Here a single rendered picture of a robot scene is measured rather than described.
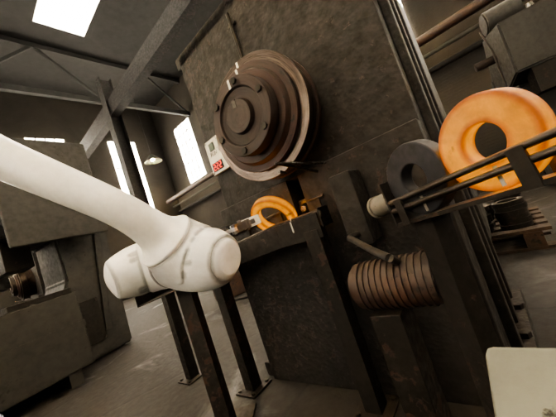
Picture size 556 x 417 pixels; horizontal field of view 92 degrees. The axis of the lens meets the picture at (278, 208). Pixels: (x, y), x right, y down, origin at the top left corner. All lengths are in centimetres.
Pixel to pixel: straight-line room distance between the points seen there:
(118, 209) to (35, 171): 12
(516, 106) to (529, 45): 455
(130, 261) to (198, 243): 18
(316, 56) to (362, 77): 21
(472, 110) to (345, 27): 69
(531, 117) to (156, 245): 55
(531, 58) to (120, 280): 494
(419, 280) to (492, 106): 38
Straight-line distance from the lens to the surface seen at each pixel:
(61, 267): 356
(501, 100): 51
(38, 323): 297
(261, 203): 99
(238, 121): 100
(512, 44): 502
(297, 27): 123
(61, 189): 48
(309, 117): 94
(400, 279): 71
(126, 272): 57
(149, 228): 45
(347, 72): 108
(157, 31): 700
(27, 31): 1058
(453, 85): 707
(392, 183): 67
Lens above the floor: 70
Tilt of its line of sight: 4 degrees up
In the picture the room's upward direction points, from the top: 19 degrees counter-clockwise
